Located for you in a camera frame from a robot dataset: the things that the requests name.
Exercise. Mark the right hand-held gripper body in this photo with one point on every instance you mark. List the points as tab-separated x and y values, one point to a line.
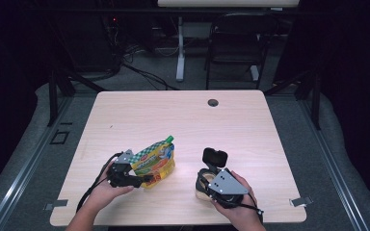
228	189

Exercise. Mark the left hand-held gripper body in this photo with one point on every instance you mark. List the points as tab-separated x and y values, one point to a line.
122	174

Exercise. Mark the yellow spout pouch green cap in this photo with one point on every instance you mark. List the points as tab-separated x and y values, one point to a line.
155	162

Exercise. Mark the glass jar with black lid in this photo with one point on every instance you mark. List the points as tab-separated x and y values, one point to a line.
215	157

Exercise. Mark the person's left hand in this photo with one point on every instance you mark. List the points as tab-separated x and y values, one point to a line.
106	195

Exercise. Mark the person's right hand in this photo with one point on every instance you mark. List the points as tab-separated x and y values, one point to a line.
247	215

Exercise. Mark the grey tape strip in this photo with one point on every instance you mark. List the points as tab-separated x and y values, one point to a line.
302	201
56	204

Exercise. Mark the black metal stand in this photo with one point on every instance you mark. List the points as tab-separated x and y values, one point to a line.
316	99
53	96

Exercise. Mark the dark computer case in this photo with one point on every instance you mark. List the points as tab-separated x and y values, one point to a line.
90	45

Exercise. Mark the black folding chair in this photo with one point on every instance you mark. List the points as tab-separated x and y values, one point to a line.
237	41

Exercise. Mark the white desk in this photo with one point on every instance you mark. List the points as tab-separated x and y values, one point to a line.
228	3

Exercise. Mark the grey floor rail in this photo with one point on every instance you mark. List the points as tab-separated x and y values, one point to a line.
29	166
334	166

